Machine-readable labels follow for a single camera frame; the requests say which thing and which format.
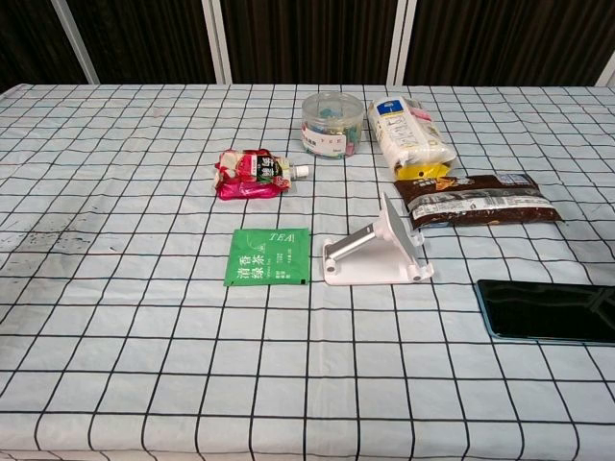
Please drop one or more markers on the black smartphone with blue edge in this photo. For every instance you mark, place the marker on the black smartphone with blue edge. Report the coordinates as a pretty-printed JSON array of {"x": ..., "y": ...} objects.
[{"x": 543, "y": 309}]

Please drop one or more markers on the green tea sachet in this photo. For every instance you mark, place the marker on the green tea sachet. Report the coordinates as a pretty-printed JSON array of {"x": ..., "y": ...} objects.
[{"x": 266, "y": 259}]

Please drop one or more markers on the red spouted drink pouch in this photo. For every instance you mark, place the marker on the red spouted drink pouch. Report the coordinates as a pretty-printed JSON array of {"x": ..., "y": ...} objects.
[{"x": 250, "y": 175}]

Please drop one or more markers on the clear jar of coloured clips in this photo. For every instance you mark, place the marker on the clear jar of coloured clips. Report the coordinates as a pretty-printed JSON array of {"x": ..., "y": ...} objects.
[{"x": 331, "y": 129}]

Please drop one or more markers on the white snack package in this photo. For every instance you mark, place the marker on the white snack package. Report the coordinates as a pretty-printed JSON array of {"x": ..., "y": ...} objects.
[{"x": 408, "y": 137}]

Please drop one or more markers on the brown snack package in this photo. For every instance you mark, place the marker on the brown snack package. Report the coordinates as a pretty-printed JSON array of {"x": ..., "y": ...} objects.
[{"x": 475, "y": 201}]

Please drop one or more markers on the blue checkered tablecloth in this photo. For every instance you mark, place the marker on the blue checkered tablecloth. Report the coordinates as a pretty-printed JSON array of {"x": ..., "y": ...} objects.
[{"x": 144, "y": 336}]

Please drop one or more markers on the white partition post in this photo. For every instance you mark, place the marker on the white partition post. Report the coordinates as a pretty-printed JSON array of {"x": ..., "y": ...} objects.
[
  {"x": 401, "y": 43},
  {"x": 217, "y": 43},
  {"x": 609, "y": 72},
  {"x": 76, "y": 43}
]

